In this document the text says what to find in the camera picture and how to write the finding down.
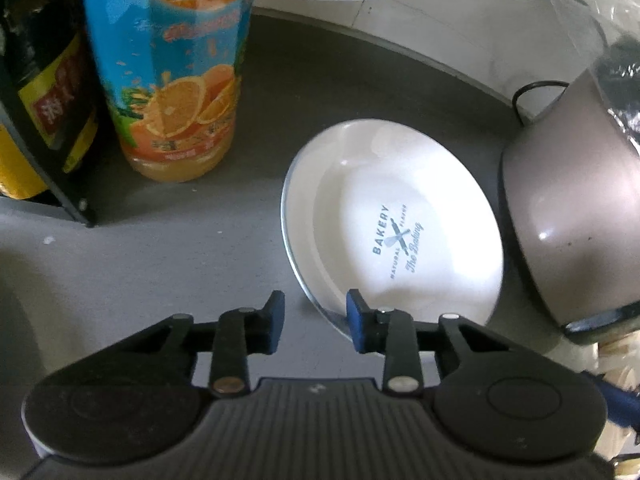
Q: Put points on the small white plate crossed print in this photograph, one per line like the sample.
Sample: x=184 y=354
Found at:
x=400 y=185

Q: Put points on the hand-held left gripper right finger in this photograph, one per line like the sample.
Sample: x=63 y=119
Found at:
x=356 y=327

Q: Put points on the large soy sauce bottle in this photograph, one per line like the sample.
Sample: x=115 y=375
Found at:
x=45 y=85

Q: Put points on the black metal shelf rack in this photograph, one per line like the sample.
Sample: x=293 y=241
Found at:
x=60 y=195

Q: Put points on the clear plastic bag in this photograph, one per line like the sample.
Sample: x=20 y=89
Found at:
x=610 y=50

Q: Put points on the silver and black rice cooker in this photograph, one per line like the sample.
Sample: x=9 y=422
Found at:
x=565 y=200

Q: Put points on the orange juice bottle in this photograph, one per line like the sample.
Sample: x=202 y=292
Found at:
x=170 y=85

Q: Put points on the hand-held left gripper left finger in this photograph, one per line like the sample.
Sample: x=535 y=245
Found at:
x=272 y=325

